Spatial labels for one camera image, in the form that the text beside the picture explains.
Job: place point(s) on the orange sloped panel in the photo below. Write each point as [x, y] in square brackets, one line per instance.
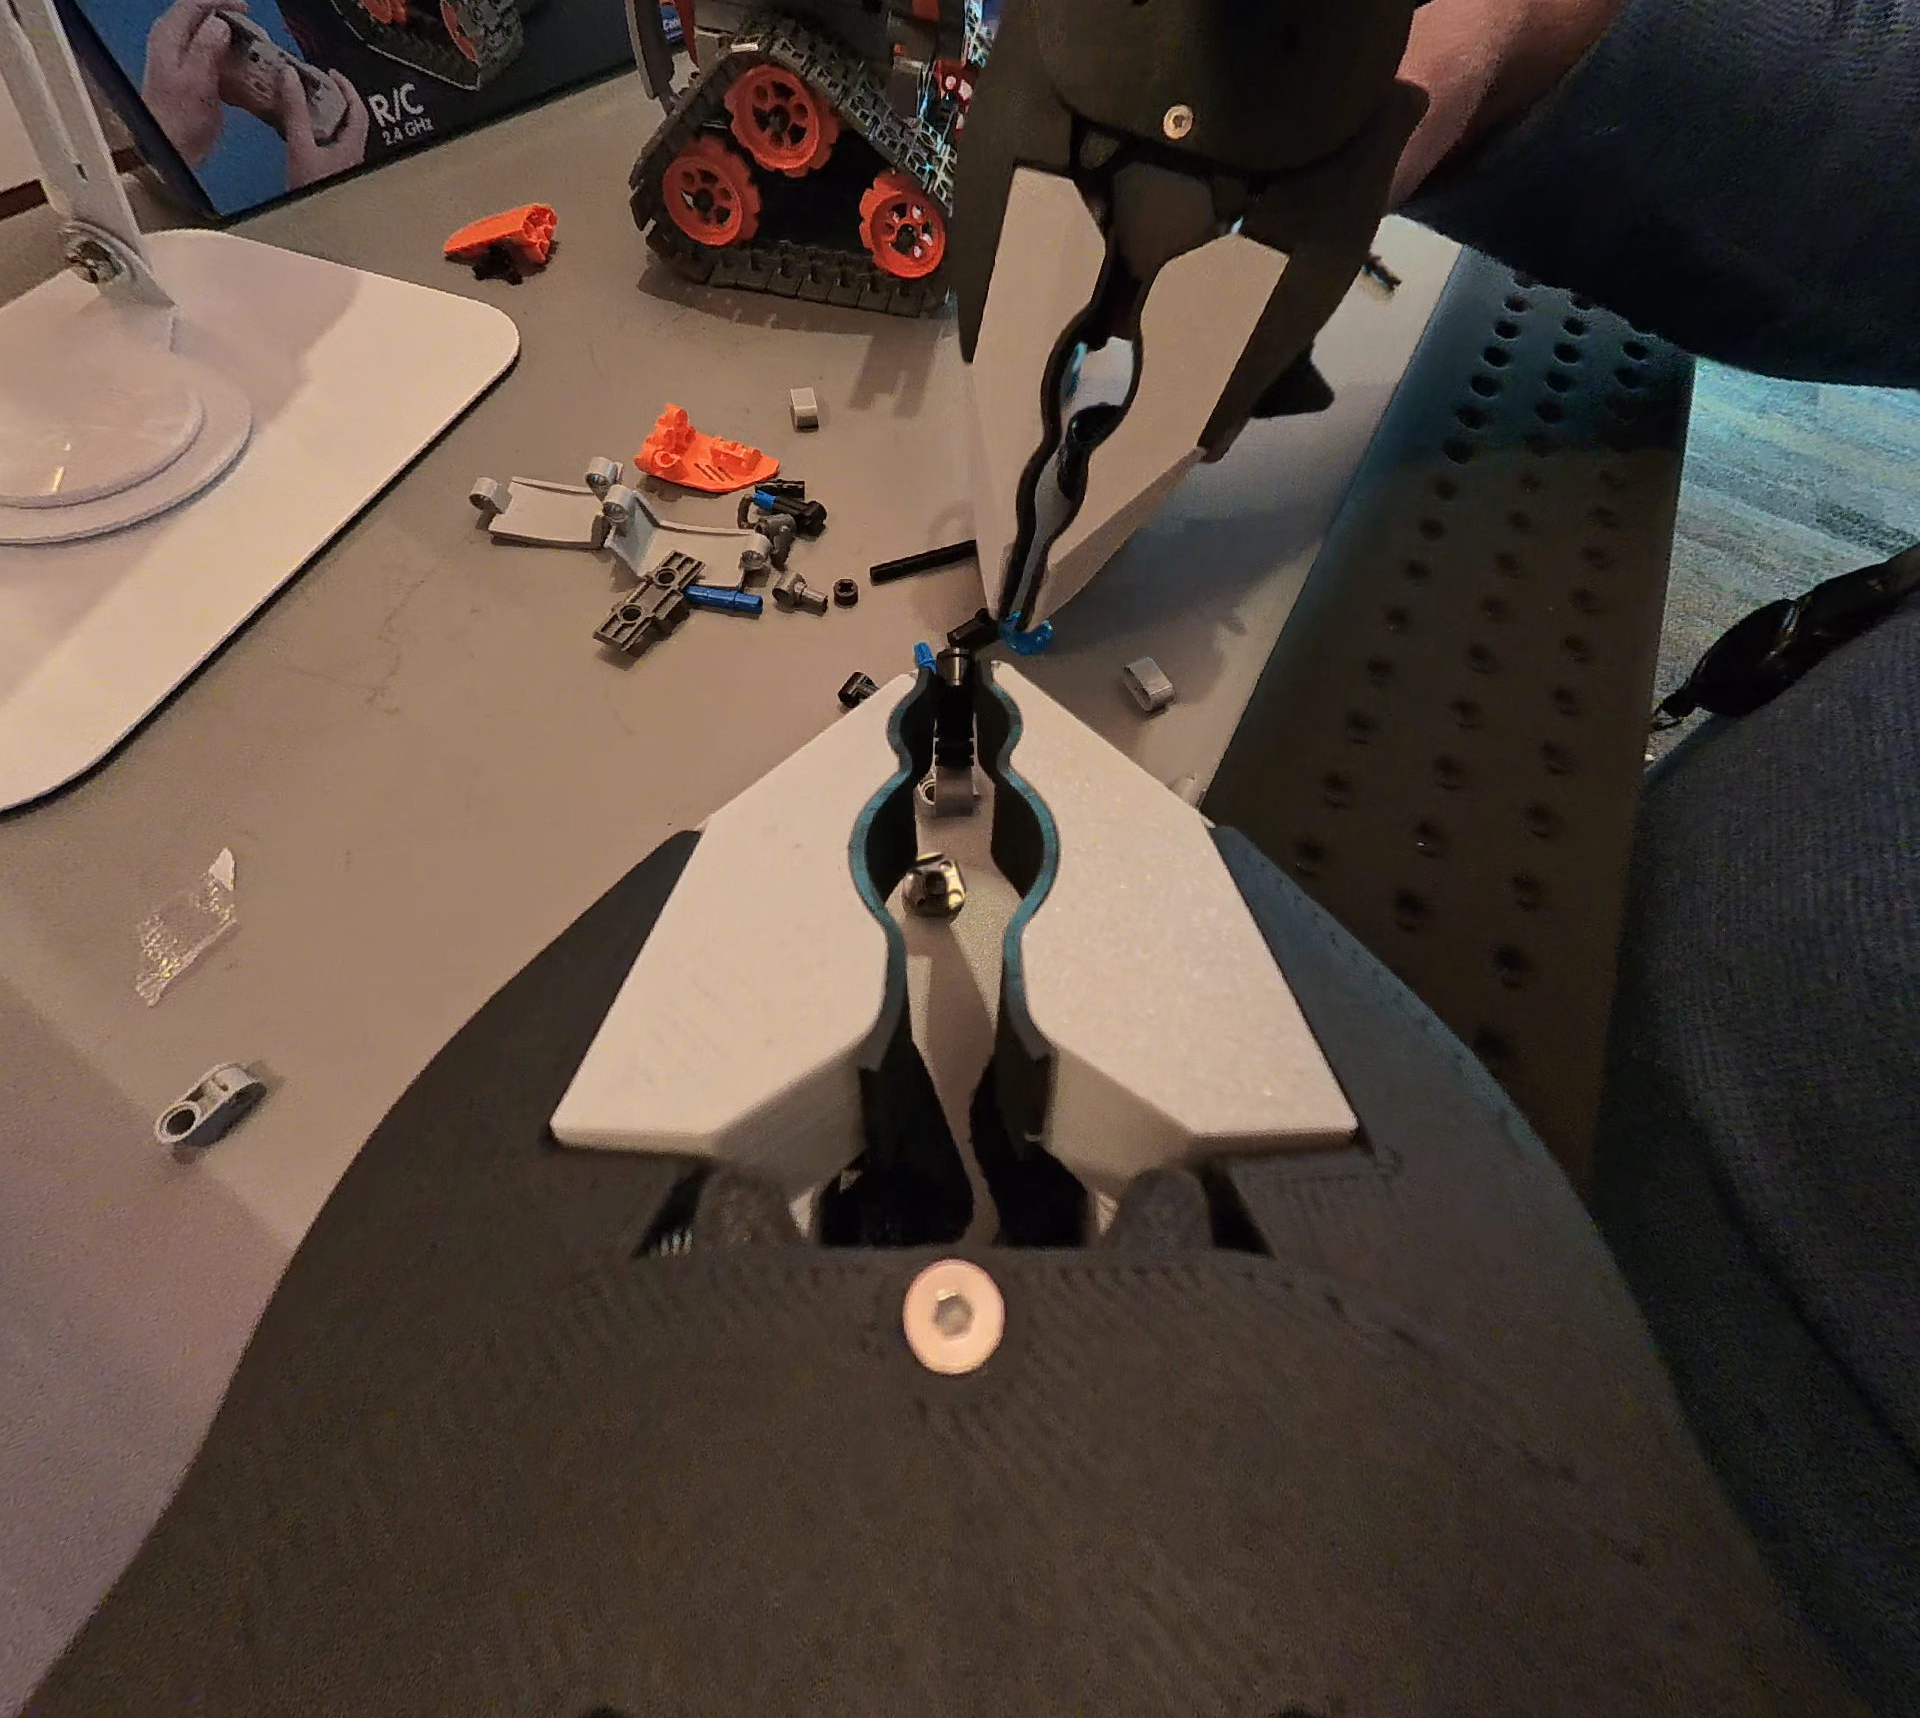
[704, 451]

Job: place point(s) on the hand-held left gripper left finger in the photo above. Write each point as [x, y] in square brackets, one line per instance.
[721, 998]

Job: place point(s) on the light grey cross connector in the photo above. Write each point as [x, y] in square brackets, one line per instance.
[930, 888]

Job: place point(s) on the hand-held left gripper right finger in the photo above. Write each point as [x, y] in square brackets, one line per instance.
[1184, 998]

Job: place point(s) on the clear plastic scrap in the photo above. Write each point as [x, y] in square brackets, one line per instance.
[189, 923]

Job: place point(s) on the black thin beam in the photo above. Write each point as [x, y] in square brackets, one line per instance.
[956, 712]

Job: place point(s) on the white book stand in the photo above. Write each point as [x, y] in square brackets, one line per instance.
[301, 398]

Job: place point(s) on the person's right forearm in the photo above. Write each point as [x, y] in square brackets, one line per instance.
[1724, 99]

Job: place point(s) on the orange curved piece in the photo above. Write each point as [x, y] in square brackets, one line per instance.
[502, 232]

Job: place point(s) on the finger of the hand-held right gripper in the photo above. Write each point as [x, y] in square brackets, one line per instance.
[1200, 339]
[1028, 292]

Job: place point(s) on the grey angled connector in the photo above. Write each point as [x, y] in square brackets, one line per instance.
[769, 544]

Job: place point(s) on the grey pin connector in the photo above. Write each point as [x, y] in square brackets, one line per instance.
[800, 592]

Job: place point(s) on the black pin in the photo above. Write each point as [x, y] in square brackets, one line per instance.
[1381, 270]

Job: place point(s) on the small light grey connector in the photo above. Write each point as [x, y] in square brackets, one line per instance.
[210, 1103]

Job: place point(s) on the grey orange toy tracked robot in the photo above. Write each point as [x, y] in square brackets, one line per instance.
[795, 99]

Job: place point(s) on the small grey beam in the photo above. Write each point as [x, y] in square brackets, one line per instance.
[807, 407]
[1148, 683]

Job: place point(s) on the dark grey frame connector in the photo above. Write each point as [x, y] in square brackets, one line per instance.
[649, 604]

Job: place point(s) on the light grey axle connector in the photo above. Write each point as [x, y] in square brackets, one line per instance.
[948, 797]

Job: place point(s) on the black axle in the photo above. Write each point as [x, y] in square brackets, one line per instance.
[923, 561]

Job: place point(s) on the black dimpled pad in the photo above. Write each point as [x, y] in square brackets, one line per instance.
[1470, 622]

